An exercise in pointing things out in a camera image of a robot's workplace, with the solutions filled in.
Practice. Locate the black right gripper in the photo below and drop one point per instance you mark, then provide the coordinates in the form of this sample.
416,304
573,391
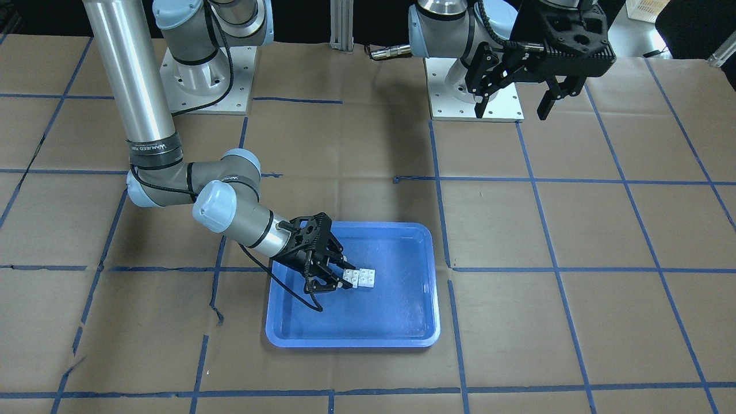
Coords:
295,258

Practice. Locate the blue plastic tray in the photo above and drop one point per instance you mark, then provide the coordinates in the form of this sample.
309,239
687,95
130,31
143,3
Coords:
400,310

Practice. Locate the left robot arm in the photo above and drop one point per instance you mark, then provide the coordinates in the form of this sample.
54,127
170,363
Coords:
445,34

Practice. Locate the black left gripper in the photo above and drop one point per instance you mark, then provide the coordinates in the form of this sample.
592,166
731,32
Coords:
522,35

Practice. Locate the white block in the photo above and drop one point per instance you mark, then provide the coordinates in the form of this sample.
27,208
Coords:
351,277
366,278

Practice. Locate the aluminium frame post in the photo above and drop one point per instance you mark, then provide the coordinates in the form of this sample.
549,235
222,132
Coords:
341,25

